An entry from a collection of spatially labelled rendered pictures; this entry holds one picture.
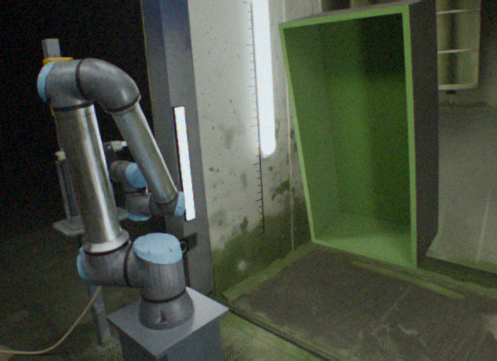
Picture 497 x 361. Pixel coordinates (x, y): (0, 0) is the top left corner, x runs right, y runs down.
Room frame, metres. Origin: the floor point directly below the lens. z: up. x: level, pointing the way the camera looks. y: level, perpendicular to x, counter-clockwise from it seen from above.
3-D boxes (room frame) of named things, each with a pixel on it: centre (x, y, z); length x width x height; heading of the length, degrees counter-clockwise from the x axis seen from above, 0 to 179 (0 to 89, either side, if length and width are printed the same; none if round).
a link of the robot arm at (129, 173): (1.43, 0.45, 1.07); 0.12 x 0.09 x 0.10; 46
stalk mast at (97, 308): (1.84, 0.89, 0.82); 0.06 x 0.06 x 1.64; 46
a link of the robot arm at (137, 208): (1.42, 0.44, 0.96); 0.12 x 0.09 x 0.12; 80
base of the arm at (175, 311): (1.15, 0.32, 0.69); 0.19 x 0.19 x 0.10
